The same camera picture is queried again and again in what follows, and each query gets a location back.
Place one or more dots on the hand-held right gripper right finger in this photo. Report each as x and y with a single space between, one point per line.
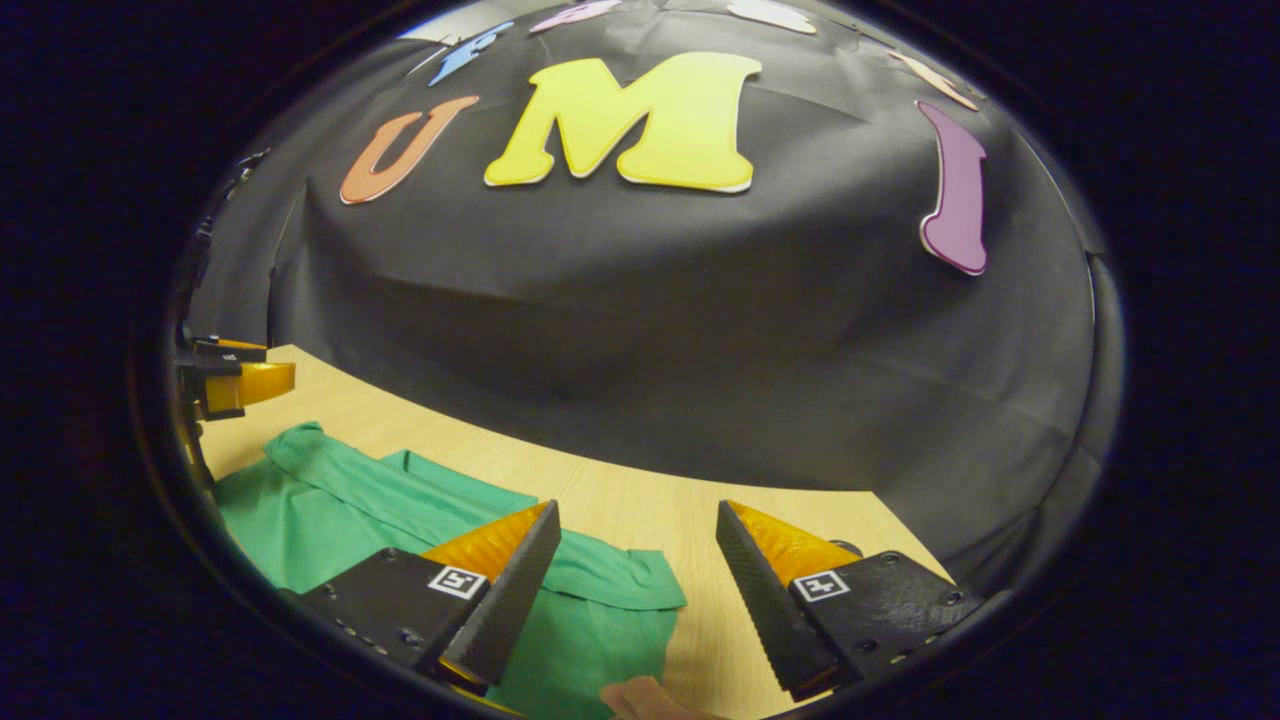
765 605

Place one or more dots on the green T-shirt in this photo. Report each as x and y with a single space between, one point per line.
330 520

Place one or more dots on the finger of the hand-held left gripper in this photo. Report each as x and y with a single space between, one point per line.
255 385
230 350

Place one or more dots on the black backdrop cloth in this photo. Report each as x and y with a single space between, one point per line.
700 320

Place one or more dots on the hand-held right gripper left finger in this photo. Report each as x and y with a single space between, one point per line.
515 605

